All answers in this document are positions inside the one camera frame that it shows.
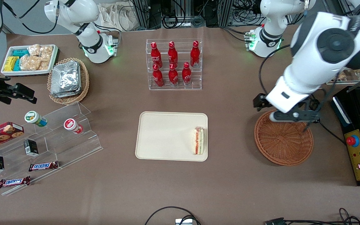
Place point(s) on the clear bin of bread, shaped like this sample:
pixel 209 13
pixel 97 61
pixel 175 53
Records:
pixel 359 75

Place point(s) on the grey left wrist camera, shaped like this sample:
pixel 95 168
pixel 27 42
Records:
pixel 273 117

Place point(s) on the brown round wicker basket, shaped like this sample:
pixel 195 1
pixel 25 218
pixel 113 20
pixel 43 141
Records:
pixel 283 143

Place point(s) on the teal snack pack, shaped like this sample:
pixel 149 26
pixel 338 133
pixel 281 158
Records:
pixel 20 52
pixel 17 65

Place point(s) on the clear acrylic bottle rack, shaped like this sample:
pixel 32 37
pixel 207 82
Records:
pixel 180 88

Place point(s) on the clear acrylic step shelf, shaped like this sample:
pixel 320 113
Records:
pixel 73 147

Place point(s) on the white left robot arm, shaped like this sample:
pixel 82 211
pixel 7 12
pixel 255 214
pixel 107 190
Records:
pixel 311 62

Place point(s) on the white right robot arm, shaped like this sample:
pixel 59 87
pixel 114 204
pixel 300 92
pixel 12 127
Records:
pixel 86 12

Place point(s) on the light oval wicker basket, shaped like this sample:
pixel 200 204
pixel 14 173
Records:
pixel 84 86

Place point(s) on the yellow snack pack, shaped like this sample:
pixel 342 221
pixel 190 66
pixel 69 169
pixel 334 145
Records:
pixel 10 64

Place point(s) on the silver foil pack stack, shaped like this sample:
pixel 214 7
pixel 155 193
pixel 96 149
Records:
pixel 66 79

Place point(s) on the beige plastic tray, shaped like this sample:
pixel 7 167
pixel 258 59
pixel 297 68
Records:
pixel 167 137

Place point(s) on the black left camera mount bracket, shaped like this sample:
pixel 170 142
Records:
pixel 302 116

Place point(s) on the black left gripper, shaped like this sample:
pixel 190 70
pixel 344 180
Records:
pixel 260 101

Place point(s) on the black equipment base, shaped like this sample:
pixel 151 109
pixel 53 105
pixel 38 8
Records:
pixel 356 118

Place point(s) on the triangular sandwich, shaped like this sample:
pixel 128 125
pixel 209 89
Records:
pixel 198 140

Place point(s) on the clear rice cracker bag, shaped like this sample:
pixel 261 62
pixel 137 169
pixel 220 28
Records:
pixel 44 65
pixel 46 53
pixel 33 50
pixel 30 62

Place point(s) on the white cloth bag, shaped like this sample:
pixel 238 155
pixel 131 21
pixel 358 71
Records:
pixel 114 17

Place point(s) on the red lid cup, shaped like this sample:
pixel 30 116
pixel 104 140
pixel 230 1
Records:
pixel 72 125

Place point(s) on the green lid cup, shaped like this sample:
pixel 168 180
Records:
pixel 34 118

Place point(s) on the snickers bar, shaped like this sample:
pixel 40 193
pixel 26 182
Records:
pixel 43 166
pixel 13 182

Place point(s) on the white rectangular snack tray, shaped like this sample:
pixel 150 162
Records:
pixel 27 73

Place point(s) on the small silver device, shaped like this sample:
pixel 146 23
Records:
pixel 183 222

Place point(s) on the red cola bottle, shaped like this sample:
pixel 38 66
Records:
pixel 158 78
pixel 155 56
pixel 173 76
pixel 194 54
pixel 186 75
pixel 172 54

